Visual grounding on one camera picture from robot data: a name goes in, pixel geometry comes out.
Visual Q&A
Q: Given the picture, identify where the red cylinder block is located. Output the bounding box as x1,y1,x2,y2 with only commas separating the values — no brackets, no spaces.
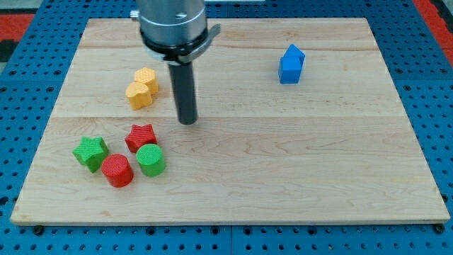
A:
101,154,134,188

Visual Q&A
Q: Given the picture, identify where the green star block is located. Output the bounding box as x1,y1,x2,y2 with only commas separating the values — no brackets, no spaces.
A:
72,137,109,173

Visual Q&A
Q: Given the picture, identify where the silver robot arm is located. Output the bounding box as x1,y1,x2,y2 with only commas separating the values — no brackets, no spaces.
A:
130,0,221,65

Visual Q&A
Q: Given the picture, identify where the red star block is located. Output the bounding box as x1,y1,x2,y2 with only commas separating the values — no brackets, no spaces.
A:
125,124,157,153

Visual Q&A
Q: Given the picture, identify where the wooden board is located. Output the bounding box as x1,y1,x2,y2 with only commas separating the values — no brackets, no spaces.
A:
11,18,450,226

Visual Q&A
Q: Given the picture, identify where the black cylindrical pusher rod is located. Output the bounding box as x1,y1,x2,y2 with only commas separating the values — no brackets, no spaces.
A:
168,62,197,125

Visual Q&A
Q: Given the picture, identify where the green cylinder block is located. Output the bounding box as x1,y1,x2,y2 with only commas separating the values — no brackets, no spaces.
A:
136,144,166,177

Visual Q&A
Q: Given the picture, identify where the blue cube block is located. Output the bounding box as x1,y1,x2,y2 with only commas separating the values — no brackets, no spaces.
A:
278,57,302,84

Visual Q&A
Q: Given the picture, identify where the blue pentagon block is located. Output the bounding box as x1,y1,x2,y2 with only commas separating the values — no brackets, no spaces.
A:
284,44,305,66

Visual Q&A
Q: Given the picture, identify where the yellow heart block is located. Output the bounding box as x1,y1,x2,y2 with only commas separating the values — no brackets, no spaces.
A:
125,82,153,110

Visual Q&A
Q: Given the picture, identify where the yellow hexagon block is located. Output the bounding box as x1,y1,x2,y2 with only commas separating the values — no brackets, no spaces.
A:
134,67,159,95

